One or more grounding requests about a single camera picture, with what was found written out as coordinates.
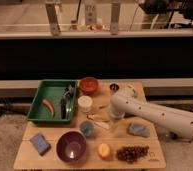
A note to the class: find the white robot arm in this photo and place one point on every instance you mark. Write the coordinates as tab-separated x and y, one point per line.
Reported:
177	121

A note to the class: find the white paper cup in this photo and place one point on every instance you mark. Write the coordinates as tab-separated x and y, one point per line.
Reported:
85	103

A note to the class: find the green plastic tray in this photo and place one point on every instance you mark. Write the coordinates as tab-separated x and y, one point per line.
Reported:
53	90

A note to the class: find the orange peach fruit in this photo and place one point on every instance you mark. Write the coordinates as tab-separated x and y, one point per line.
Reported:
104	151

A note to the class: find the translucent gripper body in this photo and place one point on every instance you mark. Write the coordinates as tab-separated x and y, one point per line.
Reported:
113	123

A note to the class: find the blue sponge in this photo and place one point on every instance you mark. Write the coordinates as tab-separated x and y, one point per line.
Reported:
40	143

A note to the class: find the light blue cloth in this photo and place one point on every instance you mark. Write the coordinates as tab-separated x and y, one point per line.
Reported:
138	130

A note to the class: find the small metal cup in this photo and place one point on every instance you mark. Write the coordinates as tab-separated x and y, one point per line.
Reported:
114	88

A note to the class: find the red chili pepper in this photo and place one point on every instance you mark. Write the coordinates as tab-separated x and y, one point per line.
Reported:
49	106

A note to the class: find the black handled utensil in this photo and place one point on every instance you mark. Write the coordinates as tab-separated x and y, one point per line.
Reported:
63	108

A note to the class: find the red bowl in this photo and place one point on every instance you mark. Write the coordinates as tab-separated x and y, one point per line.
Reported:
88	85

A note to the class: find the blue plastic cup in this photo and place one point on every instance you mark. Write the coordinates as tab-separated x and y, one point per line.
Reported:
87	128

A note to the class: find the bunch of dark grapes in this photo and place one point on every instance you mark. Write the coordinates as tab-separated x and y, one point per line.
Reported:
131	154

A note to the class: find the wooden folding table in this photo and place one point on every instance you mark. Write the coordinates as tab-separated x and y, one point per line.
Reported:
28	158

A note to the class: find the purple bowl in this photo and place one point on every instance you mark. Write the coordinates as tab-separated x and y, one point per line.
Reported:
71	147

